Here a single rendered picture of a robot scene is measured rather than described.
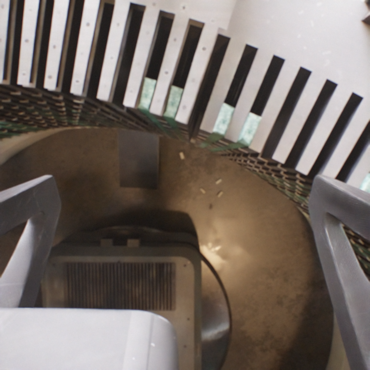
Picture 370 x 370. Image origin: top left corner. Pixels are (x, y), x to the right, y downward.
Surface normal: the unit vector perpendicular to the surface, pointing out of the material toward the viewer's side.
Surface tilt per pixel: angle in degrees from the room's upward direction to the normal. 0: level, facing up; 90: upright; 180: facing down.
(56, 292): 0
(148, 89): 0
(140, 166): 24
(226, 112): 0
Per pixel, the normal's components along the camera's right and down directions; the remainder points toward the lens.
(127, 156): -0.04, 0.49
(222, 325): -0.02, 0.09
